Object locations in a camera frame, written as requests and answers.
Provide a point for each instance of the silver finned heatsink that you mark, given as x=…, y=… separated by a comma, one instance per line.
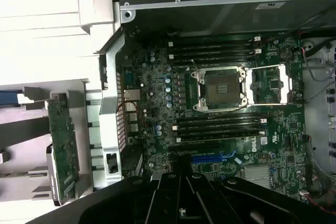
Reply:
x=256, y=176

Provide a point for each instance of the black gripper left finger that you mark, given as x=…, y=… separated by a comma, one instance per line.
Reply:
x=118, y=203

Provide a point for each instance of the silver rear port block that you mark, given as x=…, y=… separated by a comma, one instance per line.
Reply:
x=131, y=108

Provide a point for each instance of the blue expansion slot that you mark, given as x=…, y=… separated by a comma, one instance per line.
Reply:
x=208, y=159

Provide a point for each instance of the green motherboard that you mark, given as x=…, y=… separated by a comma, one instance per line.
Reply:
x=288, y=134

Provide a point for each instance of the silver socket cover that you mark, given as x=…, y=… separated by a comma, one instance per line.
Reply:
x=283, y=73

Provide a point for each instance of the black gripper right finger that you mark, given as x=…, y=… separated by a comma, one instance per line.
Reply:
x=249, y=203

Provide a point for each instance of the open black PC case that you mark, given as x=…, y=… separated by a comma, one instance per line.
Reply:
x=110, y=98

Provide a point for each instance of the CPU socket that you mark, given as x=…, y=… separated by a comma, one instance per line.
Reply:
x=220, y=87

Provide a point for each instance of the black RAM slot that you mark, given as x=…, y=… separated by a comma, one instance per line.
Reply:
x=218, y=119
x=210, y=54
x=218, y=131
x=218, y=125
x=210, y=61
x=218, y=137
x=210, y=41
x=210, y=48

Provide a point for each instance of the blue disk carrier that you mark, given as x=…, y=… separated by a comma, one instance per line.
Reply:
x=10, y=98

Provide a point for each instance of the grey parts rack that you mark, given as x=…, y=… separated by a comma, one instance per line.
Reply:
x=34, y=93

